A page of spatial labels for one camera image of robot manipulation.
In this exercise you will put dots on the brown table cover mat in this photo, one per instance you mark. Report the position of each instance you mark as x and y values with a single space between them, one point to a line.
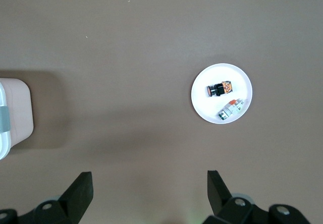
126 82

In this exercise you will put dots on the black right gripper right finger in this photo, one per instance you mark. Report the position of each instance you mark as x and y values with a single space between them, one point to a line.
222 198

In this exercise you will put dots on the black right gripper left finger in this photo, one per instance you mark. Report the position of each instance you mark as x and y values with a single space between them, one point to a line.
75 198

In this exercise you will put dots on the orange push button switch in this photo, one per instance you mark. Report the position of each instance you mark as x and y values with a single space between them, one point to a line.
219 89

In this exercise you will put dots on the pink round plate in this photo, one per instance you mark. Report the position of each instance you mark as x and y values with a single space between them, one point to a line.
202 100

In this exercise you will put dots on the white lidded storage box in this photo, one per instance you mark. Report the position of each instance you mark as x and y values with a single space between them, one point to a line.
17 108

